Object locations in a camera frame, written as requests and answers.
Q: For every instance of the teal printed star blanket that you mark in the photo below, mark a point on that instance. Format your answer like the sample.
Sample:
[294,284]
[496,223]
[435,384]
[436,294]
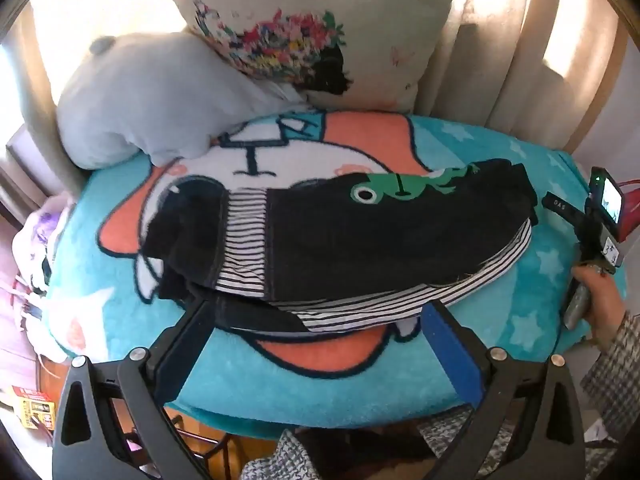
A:
[320,360]

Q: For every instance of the beige curtain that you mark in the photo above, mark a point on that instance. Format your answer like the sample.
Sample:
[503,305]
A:
[505,40]

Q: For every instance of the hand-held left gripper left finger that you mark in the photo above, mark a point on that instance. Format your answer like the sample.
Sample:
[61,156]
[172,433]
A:
[184,342]

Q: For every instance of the person's right forearm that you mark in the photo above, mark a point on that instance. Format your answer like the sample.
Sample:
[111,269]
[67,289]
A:
[617,375]

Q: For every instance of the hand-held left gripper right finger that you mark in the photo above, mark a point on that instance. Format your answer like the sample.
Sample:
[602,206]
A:
[456,347]

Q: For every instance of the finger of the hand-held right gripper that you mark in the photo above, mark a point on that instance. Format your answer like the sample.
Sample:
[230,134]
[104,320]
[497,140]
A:
[562,207]

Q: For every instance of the grey plush pillow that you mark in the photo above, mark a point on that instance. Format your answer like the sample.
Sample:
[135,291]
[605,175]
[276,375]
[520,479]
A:
[145,95]

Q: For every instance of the white and purple cloth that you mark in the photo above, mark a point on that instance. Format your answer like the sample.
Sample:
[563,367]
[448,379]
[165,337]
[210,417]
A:
[35,260]

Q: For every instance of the cream floral pillow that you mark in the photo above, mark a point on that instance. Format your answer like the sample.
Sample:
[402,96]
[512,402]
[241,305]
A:
[300,25]

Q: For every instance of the person's houndstooth clothing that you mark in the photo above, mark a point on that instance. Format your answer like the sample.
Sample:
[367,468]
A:
[310,455]

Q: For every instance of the red and yellow box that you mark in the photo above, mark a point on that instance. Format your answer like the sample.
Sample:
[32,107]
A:
[34,407]

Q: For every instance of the black pants with striped lining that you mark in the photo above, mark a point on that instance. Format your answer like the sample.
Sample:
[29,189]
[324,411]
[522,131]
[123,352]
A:
[350,240]

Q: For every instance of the person's right hand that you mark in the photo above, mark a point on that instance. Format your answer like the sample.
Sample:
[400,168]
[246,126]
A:
[602,305]

